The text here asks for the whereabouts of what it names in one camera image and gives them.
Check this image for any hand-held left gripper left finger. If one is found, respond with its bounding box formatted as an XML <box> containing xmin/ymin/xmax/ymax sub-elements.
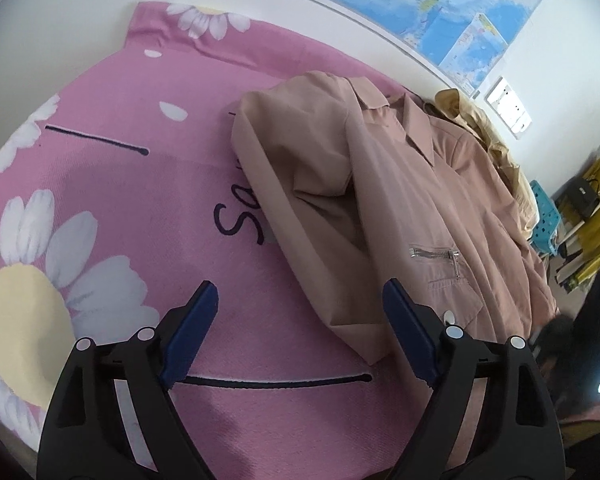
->
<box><xmin>36</xmin><ymin>280</ymin><xmax>219</xmax><ymax>480</ymax></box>

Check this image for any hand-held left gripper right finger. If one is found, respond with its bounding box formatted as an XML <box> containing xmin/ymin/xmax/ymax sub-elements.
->
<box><xmin>383</xmin><ymin>278</ymin><xmax>567</xmax><ymax>480</ymax></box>

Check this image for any dusty pink jacket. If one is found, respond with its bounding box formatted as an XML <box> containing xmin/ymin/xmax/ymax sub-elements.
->
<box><xmin>230</xmin><ymin>71</ymin><xmax>562</xmax><ymax>476</ymax></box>

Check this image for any pink daisy print blanket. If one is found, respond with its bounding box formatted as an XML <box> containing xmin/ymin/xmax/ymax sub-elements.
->
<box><xmin>0</xmin><ymin>1</ymin><xmax>600</xmax><ymax>480</ymax></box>

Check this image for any blue plastic stool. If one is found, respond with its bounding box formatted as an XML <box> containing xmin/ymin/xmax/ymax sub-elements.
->
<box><xmin>527</xmin><ymin>180</ymin><xmax>562</xmax><ymax>257</ymax></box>

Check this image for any dark cloth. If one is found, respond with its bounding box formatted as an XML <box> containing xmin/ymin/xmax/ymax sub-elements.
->
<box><xmin>530</xmin><ymin>265</ymin><xmax>600</xmax><ymax>413</ymax></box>

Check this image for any black bag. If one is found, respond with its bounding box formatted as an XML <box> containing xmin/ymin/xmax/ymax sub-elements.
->
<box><xmin>562</xmin><ymin>177</ymin><xmax>600</xmax><ymax>219</ymax></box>

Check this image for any tan garment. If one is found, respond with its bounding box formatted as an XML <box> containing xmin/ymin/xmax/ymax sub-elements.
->
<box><xmin>420</xmin><ymin>87</ymin><xmax>541</xmax><ymax>246</ymax></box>

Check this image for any white wall socket panel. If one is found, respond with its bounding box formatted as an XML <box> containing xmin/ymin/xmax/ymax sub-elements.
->
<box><xmin>485</xmin><ymin>76</ymin><xmax>533</xmax><ymax>140</ymax></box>

